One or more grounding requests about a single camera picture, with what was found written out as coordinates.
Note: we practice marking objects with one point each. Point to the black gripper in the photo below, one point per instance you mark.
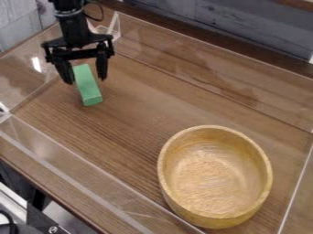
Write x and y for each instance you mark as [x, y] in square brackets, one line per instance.
[78, 43]

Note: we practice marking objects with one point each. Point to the green rectangular block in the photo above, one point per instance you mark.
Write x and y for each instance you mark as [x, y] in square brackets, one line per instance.
[87, 86]

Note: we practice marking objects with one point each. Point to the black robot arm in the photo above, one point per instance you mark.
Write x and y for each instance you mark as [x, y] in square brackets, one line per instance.
[73, 6]

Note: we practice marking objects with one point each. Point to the light wooden bowl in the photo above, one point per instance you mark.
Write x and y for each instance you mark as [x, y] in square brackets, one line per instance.
[216, 176]

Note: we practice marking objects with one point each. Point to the clear acrylic enclosure wall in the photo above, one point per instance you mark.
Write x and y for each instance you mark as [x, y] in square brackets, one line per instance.
[91, 155]

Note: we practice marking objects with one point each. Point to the black metal bracket with bolt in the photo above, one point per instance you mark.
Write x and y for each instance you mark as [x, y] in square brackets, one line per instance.
[38, 220]

